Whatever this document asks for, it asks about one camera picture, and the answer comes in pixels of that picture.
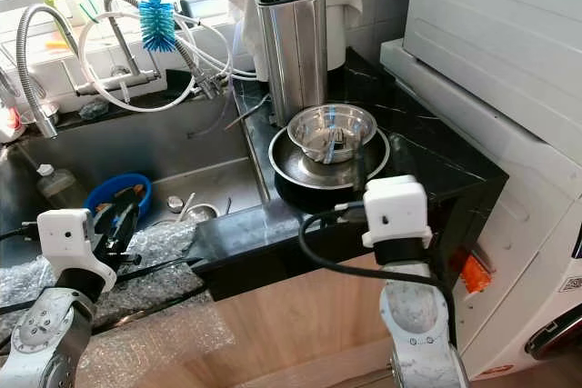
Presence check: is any stainless steel knife block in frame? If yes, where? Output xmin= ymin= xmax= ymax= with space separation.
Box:
xmin=256 ymin=0 xmax=330 ymax=127

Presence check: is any wooden base cabinet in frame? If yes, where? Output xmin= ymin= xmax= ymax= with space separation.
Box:
xmin=73 ymin=243 xmax=410 ymax=388

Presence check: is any small steel dish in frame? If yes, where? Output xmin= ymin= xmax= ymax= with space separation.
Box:
xmin=180 ymin=202 xmax=219 ymax=224

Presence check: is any chrome flexible gooseneck faucet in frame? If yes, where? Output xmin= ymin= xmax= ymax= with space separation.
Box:
xmin=15 ymin=4 xmax=69 ymax=139

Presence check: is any blue bristle bottle brush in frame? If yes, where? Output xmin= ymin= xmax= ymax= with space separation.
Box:
xmin=139 ymin=0 xmax=178 ymax=53

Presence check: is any white looped water hose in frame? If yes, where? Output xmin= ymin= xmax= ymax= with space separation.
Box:
xmin=77 ymin=11 xmax=199 ymax=114

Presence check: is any chrome spring neck faucet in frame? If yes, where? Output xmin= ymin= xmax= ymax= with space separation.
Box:
xmin=73 ymin=0 xmax=228 ymax=100

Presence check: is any white ribbed panel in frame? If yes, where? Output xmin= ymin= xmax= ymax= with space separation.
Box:
xmin=403 ymin=0 xmax=582 ymax=166

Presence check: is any white washing machine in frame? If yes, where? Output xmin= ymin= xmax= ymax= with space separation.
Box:
xmin=380 ymin=38 xmax=582 ymax=380

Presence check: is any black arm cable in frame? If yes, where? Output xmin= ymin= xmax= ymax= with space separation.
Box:
xmin=296 ymin=202 xmax=457 ymax=316
xmin=0 ymin=223 xmax=48 ymax=245

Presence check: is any thin brown chopstick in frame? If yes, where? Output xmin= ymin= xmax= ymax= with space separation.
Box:
xmin=223 ymin=93 xmax=272 ymax=130

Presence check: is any blue plastic bowl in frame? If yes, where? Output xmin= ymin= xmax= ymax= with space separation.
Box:
xmin=84 ymin=173 xmax=154 ymax=225

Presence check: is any shiny steel bowl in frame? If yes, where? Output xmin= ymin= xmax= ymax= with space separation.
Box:
xmin=286 ymin=104 xmax=378 ymax=164

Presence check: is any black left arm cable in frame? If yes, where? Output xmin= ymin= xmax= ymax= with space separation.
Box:
xmin=0 ymin=223 xmax=48 ymax=245

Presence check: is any orange plastic clip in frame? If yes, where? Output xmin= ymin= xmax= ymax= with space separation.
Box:
xmin=448 ymin=250 xmax=494 ymax=295

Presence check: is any black strap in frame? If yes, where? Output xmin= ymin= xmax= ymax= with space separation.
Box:
xmin=136 ymin=254 xmax=221 ymax=275
xmin=118 ymin=282 xmax=221 ymax=318

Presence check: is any white red detergent bottle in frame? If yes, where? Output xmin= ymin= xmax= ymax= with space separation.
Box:
xmin=0 ymin=88 xmax=26 ymax=142

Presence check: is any clear plastic bottle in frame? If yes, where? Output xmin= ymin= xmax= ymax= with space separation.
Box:
xmin=36 ymin=164 xmax=78 ymax=212

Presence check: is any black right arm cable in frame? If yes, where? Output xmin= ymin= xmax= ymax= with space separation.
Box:
xmin=296 ymin=202 xmax=457 ymax=316

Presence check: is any clear bubble wrap sheet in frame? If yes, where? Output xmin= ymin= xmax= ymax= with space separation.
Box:
xmin=0 ymin=220 xmax=237 ymax=388

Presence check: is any grey blue scouring pad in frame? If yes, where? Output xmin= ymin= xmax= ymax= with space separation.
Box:
xmin=77 ymin=100 xmax=110 ymax=121

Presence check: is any large steel plate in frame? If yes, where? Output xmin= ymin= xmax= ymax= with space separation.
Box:
xmin=268 ymin=124 xmax=390 ymax=191

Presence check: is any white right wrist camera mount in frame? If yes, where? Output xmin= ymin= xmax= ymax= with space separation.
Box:
xmin=361 ymin=176 xmax=431 ymax=250

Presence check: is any stainless steel sink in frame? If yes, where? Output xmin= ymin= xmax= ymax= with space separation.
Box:
xmin=0 ymin=97 xmax=278 ymax=253

